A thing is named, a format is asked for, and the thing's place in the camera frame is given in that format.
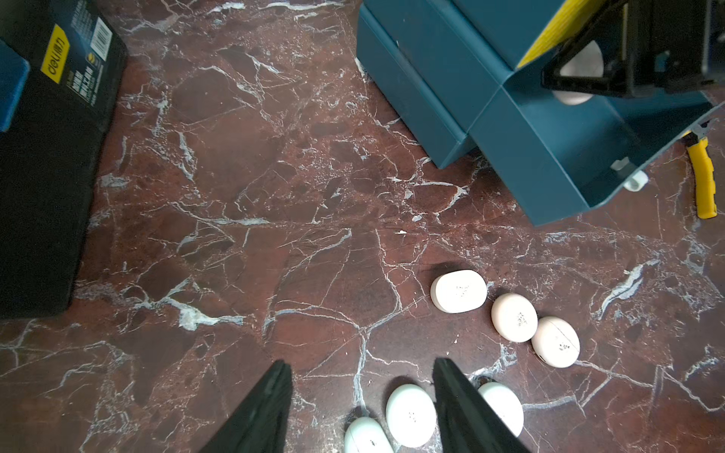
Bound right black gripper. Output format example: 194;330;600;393
541;1;724;98

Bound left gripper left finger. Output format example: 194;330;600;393
200;360;294;452

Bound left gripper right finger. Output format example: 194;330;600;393
432;358;530;453

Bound pink round case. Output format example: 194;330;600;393
553;41;604;106
532;316;581;368
491;293;538;343

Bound yellow top drawer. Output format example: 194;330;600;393
517;0;604;69

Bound pink oval earphone case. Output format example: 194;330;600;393
430;270;488;314

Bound teal drawer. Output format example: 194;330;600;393
469;57;717;226

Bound teal drawer cabinet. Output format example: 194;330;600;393
358;1;564;169

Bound white round case right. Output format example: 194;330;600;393
478;381;524;437

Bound white round case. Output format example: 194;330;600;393
385;384;437;448
478;381;524;437

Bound white round case upper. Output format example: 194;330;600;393
385;384;437;448

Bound white oval earphone case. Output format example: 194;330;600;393
343;417;394;453

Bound yellow black toolbox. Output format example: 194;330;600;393
1;1;128;319

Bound yellow handled pliers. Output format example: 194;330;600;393
682;121;717;220

